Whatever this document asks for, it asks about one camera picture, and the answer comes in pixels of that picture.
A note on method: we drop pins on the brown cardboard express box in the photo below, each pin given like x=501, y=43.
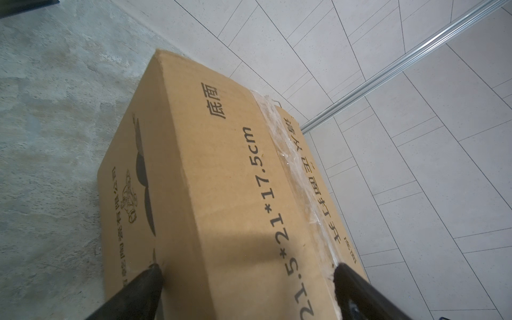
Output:
x=215, y=190

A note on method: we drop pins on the right corner aluminium post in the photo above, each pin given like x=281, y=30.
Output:
x=444, y=35

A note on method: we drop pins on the black white chessboard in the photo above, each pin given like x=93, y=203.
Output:
x=13, y=7

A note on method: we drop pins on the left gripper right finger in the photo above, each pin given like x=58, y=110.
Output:
x=358, y=299

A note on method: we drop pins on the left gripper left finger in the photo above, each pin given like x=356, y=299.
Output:
x=139, y=299

